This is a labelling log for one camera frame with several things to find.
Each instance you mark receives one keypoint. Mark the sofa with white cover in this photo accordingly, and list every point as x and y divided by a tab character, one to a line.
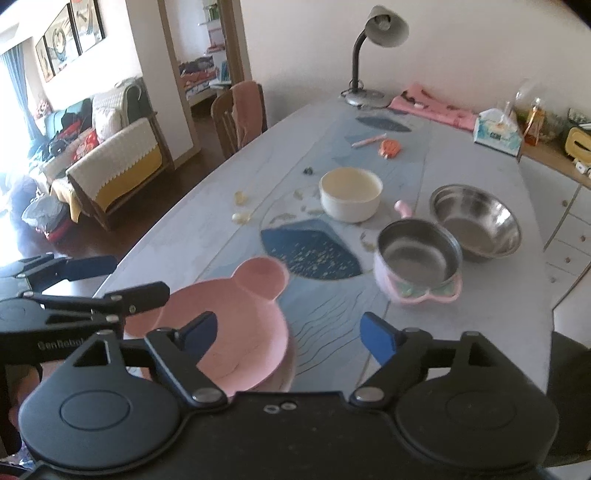
111	108

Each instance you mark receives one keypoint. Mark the small orange toy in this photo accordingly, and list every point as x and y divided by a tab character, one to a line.
390	148

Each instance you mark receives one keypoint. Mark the tissue box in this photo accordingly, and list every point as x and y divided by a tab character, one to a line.
496	136

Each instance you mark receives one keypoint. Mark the wooden chair with towel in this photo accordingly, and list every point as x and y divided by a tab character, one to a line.
224	124

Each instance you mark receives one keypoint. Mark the cream bowl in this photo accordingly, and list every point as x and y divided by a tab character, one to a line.
351	207

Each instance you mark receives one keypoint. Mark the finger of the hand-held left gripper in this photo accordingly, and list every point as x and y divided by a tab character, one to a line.
87	270
138	295

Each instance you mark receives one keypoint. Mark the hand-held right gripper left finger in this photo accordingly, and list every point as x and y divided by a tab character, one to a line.
203	330

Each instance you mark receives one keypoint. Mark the grey desk lamp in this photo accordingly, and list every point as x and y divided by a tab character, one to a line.
388	27

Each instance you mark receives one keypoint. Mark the grey bag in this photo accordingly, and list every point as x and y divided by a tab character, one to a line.
44	214

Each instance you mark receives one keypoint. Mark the pink mouse-shaped plate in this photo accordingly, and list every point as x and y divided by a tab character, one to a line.
240	332

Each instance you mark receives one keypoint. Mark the blue printed table runner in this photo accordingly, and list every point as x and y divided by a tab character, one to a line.
323	304

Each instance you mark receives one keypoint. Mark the pink pot with steel lining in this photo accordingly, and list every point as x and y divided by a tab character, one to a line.
392	281

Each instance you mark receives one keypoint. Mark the wooden sofa with crochet cover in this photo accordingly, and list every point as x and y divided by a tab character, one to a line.
120	161

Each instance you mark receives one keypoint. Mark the small yellow block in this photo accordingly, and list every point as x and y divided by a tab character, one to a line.
241	197

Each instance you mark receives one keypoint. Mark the large glass jar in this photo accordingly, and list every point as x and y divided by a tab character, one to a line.
554	115

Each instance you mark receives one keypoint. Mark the large steel bowl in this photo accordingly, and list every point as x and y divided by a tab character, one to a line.
475	221

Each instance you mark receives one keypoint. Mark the folded pink cloth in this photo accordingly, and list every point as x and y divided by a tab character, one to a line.
429	108

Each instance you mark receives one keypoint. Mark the amber bottle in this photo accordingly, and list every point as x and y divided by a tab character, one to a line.
533	124

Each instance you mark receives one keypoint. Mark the row of wall pictures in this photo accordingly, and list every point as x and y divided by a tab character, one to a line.
64	37

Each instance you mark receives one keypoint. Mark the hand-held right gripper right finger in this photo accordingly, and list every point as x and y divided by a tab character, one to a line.
376	337

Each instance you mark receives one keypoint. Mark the yellow tissue holder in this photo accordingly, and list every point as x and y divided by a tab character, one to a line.
579	143

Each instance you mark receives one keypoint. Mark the pink towel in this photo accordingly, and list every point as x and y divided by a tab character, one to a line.
247	115

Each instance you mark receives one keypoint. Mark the pink pen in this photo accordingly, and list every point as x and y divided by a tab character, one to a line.
368	140

